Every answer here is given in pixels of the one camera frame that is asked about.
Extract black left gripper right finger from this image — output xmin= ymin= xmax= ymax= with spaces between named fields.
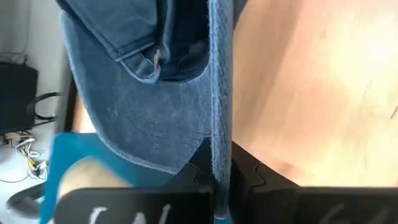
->
xmin=229 ymin=141 xmax=299 ymax=224

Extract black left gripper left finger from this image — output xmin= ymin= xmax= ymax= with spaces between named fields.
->
xmin=166 ymin=136 xmax=216 ymax=189

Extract blue denim baseball cap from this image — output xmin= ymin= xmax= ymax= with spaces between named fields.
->
xmin=55 ymin=0 xmax=249 ymax=220

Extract blue plastic tray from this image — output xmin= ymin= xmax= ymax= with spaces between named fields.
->
xmin=39 ymin=132 xmax=175 ymax=224

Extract black box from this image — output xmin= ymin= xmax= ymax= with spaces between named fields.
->
xmin=0 ymin=62 xmax=39 ymax=135

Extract white and yellow cable bundle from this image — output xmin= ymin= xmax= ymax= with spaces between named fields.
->
xmin=4 ymin=133 xmax=49 ymax=182

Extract coiled black cable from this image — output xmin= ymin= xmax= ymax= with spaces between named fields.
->
xmin=27 ymin=91 xmax=62 ymax=121

